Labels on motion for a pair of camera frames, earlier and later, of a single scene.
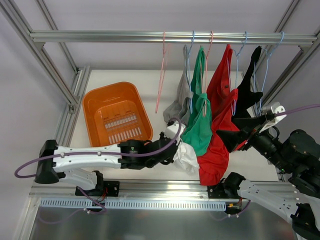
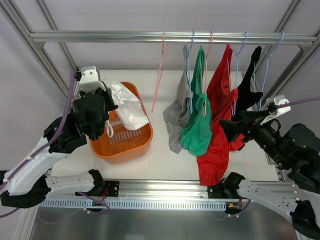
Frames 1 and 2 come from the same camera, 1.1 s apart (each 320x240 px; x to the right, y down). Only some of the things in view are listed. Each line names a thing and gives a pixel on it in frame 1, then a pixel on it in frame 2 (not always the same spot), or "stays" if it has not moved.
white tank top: x=185 y=156 -> x=130 y=111
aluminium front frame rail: x=148 y=190 stays
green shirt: x=198 y=132 stays
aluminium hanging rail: x=228 y=36 stays
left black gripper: x=168 y=149 -> x=100 y=92
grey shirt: x=177 y=107 stays
